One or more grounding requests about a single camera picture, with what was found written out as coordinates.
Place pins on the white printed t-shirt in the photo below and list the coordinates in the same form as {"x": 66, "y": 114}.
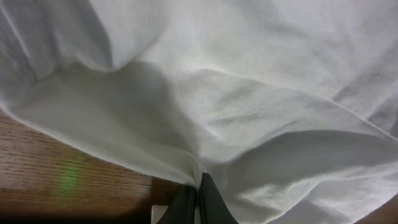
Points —
{"x": 291, "y": 106}

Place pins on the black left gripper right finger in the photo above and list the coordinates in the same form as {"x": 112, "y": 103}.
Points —
{"x": 213, "y": 210}

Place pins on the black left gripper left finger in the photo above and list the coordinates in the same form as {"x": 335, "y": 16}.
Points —
{"x": 182, "y": 208}

